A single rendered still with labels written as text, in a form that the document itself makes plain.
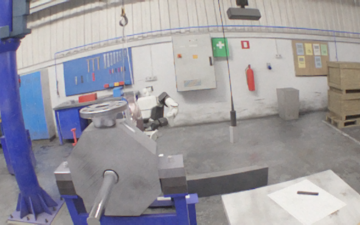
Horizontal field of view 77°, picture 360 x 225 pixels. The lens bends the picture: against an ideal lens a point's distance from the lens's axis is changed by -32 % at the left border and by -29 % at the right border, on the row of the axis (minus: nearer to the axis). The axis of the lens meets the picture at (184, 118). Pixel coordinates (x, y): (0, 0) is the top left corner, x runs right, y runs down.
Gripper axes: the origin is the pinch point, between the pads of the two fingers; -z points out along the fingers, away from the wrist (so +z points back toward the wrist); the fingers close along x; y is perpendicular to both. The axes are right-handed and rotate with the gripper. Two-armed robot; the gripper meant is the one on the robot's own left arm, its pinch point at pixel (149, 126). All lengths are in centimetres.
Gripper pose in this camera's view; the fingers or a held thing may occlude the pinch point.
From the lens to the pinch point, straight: 310.4
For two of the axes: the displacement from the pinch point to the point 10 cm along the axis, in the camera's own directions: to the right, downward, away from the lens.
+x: -2.3, 5.0, 8.3
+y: -4.3, -8.2, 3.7
